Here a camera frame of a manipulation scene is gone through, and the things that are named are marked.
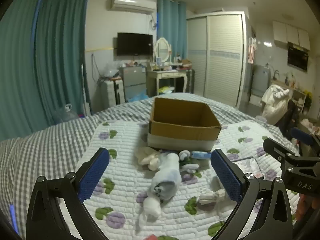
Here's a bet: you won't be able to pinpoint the white jacket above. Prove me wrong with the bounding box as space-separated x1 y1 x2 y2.
260 84 293 125

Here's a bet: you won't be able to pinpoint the white wall cabinets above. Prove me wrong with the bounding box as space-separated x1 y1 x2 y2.
272 20 311 51

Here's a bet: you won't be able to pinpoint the white air conditioner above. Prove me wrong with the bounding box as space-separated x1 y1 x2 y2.
110 0 156 15

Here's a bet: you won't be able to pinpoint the white suitcase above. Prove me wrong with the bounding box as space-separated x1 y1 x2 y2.
104 79 125 107

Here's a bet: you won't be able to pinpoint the dark suitcase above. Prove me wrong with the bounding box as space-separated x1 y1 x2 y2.
186 69 196 93

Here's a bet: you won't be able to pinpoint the blue window curtain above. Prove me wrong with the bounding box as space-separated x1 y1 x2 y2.
157 0 187 63

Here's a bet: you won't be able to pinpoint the black wall television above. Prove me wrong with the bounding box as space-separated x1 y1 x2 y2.
117 32 153 57

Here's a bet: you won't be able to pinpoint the large clear water bottle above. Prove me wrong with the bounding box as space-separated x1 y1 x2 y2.
54 104 80 125

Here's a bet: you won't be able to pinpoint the grey mini fridge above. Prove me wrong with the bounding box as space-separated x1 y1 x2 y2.
119 66 148 101

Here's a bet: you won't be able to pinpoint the cream cloth bundle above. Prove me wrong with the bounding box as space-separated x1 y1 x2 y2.
136 147 161 172

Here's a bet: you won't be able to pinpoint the blue plastic bag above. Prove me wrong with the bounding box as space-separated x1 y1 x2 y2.
127 91 148 103

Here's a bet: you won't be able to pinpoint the white oval mirror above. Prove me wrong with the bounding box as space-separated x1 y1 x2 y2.
154 37 173 63

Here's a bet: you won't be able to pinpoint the black range hood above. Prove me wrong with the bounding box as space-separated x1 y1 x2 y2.
287 42 310 72

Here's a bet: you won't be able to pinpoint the person's right hand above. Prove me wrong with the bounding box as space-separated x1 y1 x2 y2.
297 194 316 221

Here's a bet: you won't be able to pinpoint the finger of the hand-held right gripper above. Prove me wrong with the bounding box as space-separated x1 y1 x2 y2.
291 127 320 157
263 137 297 167

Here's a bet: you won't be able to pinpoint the green curtain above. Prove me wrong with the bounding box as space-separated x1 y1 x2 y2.
0 0 92 141

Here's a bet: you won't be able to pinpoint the floral quilted blanket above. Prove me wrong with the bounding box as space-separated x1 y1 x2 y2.
82 121 302 240

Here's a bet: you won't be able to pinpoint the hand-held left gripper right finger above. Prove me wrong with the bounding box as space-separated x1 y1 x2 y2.
211 149 293 240

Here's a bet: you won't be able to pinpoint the hanging pink white clothes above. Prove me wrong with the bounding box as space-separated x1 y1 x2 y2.
247 37 258 65

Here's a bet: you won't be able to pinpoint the grey washing machine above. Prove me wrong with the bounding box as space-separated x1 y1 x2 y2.
250 64 273 105

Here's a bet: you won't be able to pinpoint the cream dressing table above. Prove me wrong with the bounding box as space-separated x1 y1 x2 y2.
146 68 194 97

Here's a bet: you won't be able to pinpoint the beige sock bundle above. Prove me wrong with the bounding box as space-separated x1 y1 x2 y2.
197 189 227 211

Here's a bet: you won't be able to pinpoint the cardboard box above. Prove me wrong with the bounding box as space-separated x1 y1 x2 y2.
147 97 222 153

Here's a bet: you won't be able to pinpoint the white sock bundle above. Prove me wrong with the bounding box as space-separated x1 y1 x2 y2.
136 196 162 232

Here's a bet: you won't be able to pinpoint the white sliding wardrobe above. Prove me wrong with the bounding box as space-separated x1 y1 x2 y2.
186 11 247 108

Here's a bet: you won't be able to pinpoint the clear plastic bag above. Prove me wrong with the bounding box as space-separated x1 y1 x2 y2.
102 61 121 80

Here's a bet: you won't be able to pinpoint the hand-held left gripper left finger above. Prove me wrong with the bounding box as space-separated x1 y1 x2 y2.
26 147 110 240

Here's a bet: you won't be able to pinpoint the cream open shelf unit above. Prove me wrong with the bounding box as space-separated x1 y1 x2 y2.
271 79 313 112

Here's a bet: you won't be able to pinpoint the white plastic packet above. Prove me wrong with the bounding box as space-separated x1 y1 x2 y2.
234 156 263 180

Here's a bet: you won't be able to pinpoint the grey white sock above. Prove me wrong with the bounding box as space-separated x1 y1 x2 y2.
149 152 182 201

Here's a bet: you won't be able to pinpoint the dark chair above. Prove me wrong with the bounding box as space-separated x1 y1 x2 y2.
275 99 305 138

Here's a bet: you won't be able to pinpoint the blue packet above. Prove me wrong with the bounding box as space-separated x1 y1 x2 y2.
191 151 212 160

